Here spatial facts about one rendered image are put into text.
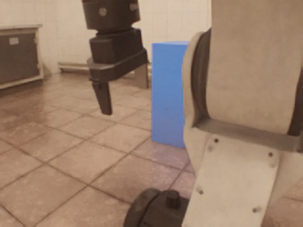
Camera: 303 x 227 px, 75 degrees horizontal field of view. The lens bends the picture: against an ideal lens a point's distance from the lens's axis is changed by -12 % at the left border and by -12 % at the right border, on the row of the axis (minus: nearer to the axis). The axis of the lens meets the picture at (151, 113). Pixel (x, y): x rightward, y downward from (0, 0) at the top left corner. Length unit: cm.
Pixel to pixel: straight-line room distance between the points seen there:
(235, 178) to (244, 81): 13
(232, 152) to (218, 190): 5
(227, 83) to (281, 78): 6
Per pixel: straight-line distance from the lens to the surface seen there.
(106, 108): 37
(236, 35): 26
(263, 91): 26
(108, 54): 34
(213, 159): 32
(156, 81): 128
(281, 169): 33
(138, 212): 67
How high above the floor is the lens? 66
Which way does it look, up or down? 21 degrees down
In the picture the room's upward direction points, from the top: straight up
